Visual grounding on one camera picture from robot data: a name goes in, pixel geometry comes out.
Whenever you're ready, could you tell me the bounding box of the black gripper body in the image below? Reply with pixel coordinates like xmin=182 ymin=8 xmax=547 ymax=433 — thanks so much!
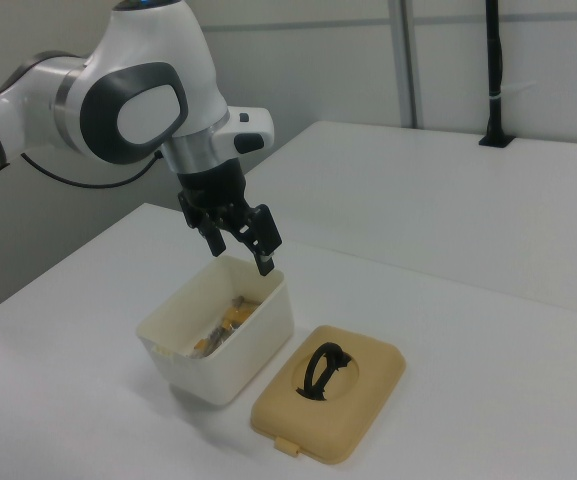
xmin=176 ymin=158 xmax=260 ymax=237

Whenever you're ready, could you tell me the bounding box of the black lid handle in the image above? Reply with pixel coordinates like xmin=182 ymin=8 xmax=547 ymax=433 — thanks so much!
xmin=295 ymin=341 xmax=356 ymax=403

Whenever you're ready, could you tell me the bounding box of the tan plastic case lid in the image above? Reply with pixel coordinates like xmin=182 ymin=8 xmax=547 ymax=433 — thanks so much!
xmin=249 ymin=324 xmax=409 ymax=468

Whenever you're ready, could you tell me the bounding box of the white plastic tool case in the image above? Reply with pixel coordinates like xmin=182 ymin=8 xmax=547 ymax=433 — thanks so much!
xmin=136 ymin=254 xmax=296 ymax=409

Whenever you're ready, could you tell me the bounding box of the black mounting pole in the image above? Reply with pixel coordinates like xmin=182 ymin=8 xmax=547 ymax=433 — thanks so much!
xmin=477 ymin=0 xmax=516 ymax=149

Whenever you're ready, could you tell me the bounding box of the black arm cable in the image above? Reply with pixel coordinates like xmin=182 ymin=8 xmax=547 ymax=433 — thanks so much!
xmin=19 ymin=148 xmax=165 ymax=191

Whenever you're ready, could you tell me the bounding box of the silver partition post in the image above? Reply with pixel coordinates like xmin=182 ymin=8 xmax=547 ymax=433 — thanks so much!
xmin=394 ymin=0 xmax=420 ymax=129

